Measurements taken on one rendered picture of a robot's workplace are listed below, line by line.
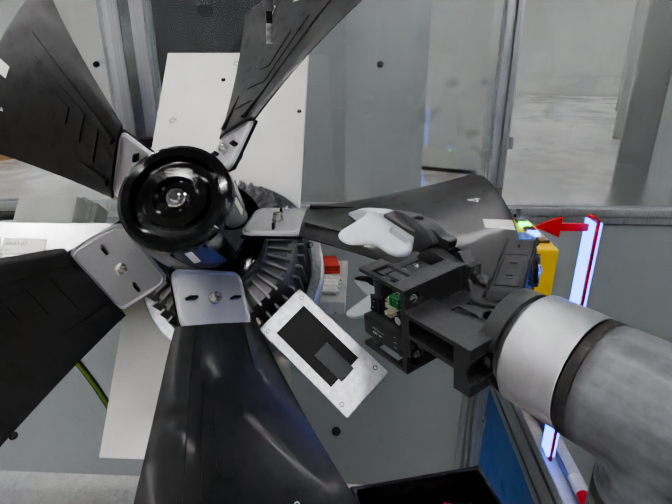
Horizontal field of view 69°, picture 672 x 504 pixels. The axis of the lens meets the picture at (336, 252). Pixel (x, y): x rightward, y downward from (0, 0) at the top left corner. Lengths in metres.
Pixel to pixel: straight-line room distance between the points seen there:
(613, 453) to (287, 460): 0.32
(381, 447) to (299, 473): 1.15
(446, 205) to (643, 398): 0.35
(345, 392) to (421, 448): 1.11
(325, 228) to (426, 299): 0.19
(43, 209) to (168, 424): 0.45
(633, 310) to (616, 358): 1.28
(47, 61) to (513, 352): 0.61
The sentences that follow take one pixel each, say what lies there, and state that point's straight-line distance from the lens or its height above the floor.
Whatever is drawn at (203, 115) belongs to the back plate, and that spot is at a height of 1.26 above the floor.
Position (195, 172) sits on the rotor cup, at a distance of 0.53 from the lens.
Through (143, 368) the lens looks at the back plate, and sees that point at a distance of 0.80.
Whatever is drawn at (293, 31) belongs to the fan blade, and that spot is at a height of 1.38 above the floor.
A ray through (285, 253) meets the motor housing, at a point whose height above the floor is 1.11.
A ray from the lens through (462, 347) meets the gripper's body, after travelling 0.32.
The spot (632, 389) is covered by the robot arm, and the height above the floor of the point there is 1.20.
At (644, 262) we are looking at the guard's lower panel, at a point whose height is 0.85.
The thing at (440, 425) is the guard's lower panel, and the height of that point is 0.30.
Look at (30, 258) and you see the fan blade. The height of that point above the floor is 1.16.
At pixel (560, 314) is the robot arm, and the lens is 0.32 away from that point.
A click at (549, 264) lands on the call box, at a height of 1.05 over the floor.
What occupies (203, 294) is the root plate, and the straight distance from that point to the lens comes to 0.54.
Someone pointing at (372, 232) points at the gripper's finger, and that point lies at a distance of 0.43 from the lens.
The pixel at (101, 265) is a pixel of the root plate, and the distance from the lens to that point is 0.59.
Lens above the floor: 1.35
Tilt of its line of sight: 21 degrees down
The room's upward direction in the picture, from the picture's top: straight up
